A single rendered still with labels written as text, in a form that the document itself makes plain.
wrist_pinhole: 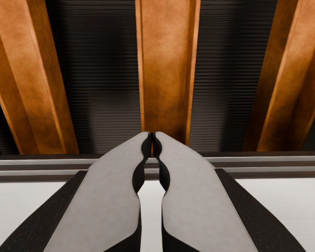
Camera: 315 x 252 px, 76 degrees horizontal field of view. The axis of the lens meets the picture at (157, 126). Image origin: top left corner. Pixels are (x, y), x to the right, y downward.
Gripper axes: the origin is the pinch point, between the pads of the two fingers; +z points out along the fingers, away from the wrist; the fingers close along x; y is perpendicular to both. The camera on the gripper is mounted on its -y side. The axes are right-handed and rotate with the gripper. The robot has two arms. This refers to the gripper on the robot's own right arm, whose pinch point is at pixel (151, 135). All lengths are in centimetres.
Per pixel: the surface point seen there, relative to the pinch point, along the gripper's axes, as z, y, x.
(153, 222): 5.8, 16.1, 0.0
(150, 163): 7.9, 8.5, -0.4
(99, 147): 35.4, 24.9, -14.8
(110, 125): 35.4, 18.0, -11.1
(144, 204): 5.8, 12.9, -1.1
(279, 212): 5.8, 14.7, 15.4
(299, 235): 5.8, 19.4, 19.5
